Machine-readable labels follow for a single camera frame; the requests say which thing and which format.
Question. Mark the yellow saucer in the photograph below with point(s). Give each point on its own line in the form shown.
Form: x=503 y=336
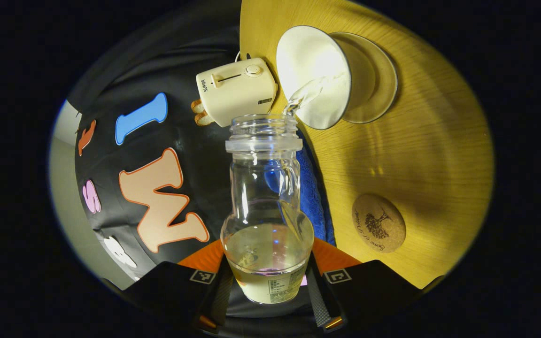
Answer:
x=378 y=80

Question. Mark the blue towel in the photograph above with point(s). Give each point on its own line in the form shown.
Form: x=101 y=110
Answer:
x=313 y=197

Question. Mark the black backdrop cloth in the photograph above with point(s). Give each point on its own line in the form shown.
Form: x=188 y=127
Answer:
x=204 y=155

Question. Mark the cream toaster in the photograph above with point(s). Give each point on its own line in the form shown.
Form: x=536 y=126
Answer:
x=237 y=94

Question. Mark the round cork coaster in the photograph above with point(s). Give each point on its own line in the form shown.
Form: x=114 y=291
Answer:
x=378 y=223

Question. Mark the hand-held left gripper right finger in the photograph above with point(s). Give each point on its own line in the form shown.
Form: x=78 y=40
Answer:
x=320 y=305

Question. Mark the clear water bottle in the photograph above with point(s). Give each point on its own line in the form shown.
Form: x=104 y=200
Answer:
x=266 y=188

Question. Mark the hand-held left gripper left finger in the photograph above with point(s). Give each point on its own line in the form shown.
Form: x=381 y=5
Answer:
x=221 y=300

